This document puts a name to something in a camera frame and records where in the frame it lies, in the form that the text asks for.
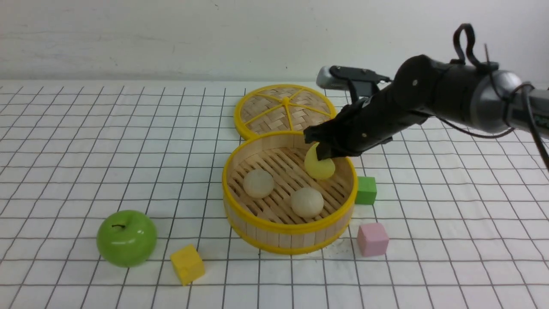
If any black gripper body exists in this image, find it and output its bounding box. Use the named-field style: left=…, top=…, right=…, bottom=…
left=331, top=82, right=429, bottom=157

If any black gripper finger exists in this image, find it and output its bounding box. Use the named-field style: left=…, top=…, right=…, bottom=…
left=317, top=145, right=349, bottom=161

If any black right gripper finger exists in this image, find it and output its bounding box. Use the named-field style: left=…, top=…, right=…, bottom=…
left=303, top=124, right=333, bottom=145

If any yellow bun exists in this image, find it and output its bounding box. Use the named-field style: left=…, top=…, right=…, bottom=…
left=304, top=142, right=336, bottom=180

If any beige bun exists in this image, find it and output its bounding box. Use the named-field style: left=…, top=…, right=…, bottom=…
left=290, top=187, right=324, bottom=218
left=243, top=170, right=275, bottom=198

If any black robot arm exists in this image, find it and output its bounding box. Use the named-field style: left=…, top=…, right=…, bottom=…
left=304, top=55, right=548, bottom=159

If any woven bamboo steamer lid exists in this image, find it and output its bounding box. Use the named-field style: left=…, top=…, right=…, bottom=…
left=233, top=84, right=337, bottom=139

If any bamboo steamer tray yellow rim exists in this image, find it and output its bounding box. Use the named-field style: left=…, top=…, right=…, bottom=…
left=222, top=131, right=358, bottom=255

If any green foam cube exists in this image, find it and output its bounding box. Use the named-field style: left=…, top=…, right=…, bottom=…
left=355, top=176, right=378, bottom=206

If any pink foam cube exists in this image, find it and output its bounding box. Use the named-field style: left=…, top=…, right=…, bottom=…
left=356, top=222, right=389, bottom=258

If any white grid tablecloth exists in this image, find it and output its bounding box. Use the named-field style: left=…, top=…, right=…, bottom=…
left=0, top=81, right=549, bottom=309

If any yellow foam cube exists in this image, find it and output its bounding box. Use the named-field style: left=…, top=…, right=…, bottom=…
left=170, top=244, right=205, bottom=286

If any green apple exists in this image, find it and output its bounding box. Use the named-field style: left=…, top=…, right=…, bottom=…
left=96, top=210, right=157, bottom=268

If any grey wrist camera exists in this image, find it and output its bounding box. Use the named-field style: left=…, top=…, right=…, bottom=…
left=316, top=65, right=392, bottom=102

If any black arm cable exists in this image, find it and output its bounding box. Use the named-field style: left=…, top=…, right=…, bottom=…
left=429, top=23, right=549, bottom=172

